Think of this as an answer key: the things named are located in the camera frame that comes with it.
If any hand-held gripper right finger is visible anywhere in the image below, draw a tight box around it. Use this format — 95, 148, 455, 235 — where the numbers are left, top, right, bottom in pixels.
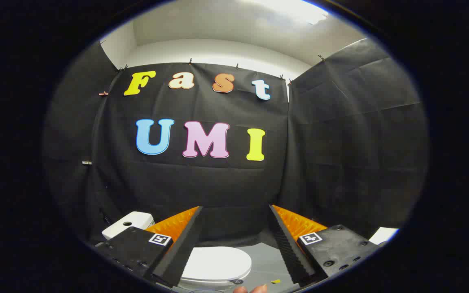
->
269, 204, 381, 286

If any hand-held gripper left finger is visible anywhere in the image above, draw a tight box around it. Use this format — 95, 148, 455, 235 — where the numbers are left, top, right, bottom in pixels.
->
95, 206, 204, 288

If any black backdrop cloth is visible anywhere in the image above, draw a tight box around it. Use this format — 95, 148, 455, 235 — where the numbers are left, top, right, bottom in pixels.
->
43, 38, 428, 248

